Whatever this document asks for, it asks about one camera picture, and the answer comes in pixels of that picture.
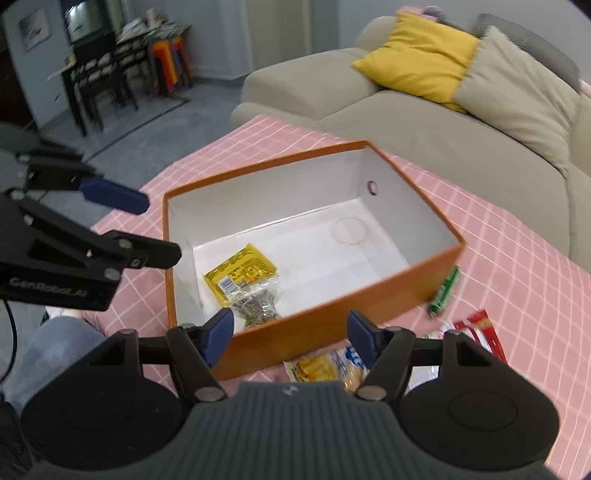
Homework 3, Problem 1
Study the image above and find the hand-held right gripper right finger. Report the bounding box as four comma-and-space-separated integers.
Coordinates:
347, 310, 506, 401

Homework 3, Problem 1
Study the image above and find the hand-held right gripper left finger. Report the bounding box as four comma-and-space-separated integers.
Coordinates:
95, 308, 235, 403

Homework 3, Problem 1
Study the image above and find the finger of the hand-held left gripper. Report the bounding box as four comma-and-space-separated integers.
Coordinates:
18, 154, 149, 214
0, 191, 182, 280

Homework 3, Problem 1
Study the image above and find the yellow blue chips packet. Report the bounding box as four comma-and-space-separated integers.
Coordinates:
284, 346, 370, 393

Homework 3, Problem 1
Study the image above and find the orange cardboard box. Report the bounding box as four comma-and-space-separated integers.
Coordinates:
161, 141, 464, 381

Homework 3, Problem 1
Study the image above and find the yellow dark snack packet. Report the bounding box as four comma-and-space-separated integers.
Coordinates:
204, 243, 281, 329

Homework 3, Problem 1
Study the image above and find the red snack packet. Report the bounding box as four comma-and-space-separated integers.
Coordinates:
455, 309, 509, 365

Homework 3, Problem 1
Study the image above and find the person's jeans leg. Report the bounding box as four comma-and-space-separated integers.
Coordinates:
0, 316, 109, 411

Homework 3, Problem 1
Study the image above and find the dark dining table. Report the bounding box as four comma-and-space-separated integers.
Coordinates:
60, 21, 192, 137

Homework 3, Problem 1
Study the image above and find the stack of colourful stools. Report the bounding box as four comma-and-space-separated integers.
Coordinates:
151, 37, 194, 93

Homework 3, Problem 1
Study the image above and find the pink checked cloth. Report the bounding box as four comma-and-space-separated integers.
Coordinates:
83, 115, 591, 480

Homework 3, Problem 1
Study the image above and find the pile of papers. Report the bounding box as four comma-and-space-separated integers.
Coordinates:
115, 11, 190, 44

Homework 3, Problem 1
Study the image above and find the dark framed screen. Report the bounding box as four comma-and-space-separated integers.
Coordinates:
64, 0, 114, 44

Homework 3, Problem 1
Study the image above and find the beige sofa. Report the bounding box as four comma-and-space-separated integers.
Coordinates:
229, 16, 591, 273

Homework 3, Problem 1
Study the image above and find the yellow pillow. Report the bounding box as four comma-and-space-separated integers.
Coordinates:
351, 11, 481, 114

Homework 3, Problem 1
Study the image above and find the beige pillow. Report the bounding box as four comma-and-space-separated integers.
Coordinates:
455, 25, 585, 178

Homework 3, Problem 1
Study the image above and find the pink grey plush toy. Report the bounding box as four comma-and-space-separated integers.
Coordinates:
399, 6, 446, 21

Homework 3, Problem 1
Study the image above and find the grey mesh chair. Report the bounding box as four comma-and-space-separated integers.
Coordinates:
471, 13, 581, 90

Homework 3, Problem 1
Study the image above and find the black cable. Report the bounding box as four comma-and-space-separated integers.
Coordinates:
0, 299, 19, 384

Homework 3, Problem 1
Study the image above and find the wall poster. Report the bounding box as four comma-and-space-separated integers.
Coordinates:
17, 8, 52, 52

